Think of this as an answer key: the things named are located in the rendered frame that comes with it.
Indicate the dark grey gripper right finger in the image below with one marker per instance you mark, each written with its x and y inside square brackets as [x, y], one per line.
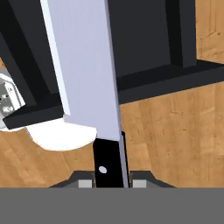
[143, 179]

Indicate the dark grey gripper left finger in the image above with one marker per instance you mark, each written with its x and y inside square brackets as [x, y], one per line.
[83, 179]

